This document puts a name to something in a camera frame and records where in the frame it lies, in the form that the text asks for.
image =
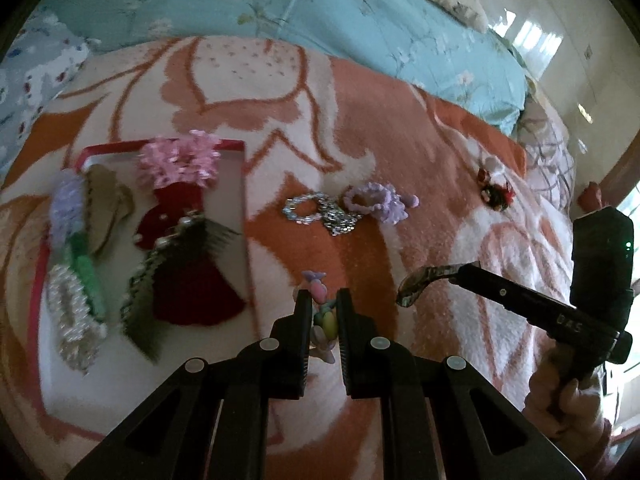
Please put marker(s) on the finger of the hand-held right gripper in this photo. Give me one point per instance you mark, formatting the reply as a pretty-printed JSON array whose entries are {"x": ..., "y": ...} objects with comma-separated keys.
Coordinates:
[{"x": 525, "y": 305}]

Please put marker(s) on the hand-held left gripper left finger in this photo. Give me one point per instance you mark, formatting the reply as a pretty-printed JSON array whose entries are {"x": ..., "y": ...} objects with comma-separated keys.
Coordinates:
[{"x": 300, "y": 330}]

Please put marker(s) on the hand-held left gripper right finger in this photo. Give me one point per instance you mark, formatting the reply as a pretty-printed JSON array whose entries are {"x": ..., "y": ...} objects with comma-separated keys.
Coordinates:
[{"x": 346, "y": 330}]

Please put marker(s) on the red bow hair clip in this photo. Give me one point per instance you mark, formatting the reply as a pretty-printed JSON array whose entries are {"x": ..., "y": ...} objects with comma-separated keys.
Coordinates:
[
  {"x": 170, "y": 210},
  {"x": 200, "y": 290}
]

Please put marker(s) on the dark feather pearl hair comb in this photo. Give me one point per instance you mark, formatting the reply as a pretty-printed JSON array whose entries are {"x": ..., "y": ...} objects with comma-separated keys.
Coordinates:
[{"x": 150, "y": 280}]

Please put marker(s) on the red jewelry box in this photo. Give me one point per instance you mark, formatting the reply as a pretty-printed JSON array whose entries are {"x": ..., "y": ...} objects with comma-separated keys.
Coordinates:
[{"x": 227, "y": 180}]

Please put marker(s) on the green hair clip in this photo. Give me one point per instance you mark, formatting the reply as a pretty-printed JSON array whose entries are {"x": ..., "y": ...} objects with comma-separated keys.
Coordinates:
[{"x": 87, "y": 270}]

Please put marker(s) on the white pearl hair accessory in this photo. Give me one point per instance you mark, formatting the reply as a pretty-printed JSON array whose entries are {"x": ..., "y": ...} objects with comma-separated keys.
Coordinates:
[{"x": 75, "y": 320}]

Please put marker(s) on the beige studded hair clip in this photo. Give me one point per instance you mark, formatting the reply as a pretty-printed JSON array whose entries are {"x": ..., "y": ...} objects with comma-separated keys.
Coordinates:
[{"x": 107, "y": 205}]

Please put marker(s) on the person's right hand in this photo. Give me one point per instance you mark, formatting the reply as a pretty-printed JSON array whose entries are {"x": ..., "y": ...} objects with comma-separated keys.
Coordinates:
[{"x": 565, "y": 405}]

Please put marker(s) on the purple plaid cloth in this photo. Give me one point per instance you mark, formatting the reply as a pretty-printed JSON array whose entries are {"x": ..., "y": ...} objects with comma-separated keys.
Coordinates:
[{"x": 547, "y": 155}]

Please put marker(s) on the small red white hair clip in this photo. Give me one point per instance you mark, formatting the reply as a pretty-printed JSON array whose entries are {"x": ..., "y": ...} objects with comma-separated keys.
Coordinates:
[{"x": 495, "y": 187}]

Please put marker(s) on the lilac scrunchie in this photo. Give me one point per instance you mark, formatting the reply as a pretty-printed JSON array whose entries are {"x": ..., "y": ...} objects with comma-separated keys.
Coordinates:
[{"x": 385, "y": 205}]

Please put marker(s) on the orange white patterned blanket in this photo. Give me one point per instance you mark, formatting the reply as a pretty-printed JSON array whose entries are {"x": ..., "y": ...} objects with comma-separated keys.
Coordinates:
[{"x": 400, "y": 150}]

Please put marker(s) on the teal floral quilt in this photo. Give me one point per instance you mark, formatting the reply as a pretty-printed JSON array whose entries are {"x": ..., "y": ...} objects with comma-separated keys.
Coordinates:
[{"x": 325, "y": 15}]

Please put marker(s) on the bear print pillow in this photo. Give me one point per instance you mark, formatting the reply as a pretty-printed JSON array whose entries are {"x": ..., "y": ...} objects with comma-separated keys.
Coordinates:
[{"x": 35, "y": 80}]

